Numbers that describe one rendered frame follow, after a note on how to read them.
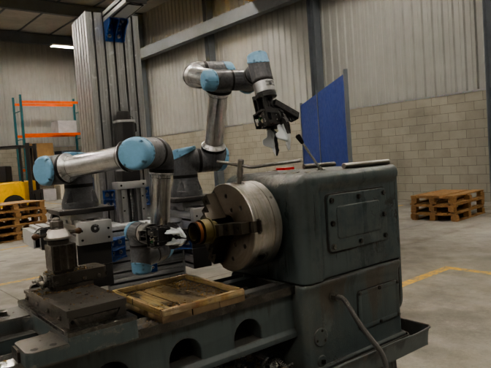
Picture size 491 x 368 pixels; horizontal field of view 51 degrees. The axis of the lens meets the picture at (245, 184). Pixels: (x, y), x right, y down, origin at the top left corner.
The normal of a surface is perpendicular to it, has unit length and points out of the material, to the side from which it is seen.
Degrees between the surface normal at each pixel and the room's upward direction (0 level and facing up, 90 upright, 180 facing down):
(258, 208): 64
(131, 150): 89
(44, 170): 91
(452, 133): 90
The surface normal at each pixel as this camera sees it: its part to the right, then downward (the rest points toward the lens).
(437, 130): -0.76, 0.08
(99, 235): 0.53, 0.01
